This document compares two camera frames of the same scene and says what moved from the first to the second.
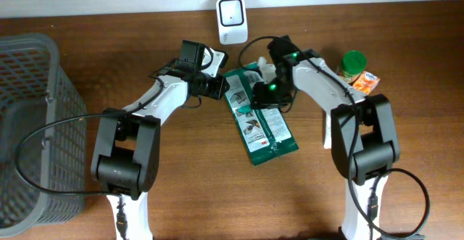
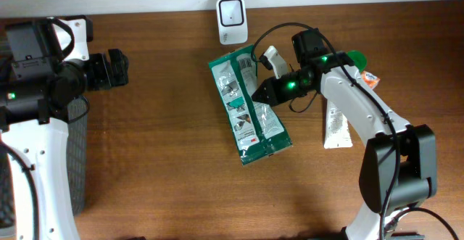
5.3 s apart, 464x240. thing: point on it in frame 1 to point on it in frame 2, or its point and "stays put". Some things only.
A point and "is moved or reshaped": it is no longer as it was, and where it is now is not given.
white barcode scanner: [232, 20] stays put
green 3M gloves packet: [267, 133] is moved or reshaped
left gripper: [218, 85] to [106, 78]
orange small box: [366, 83] stays put
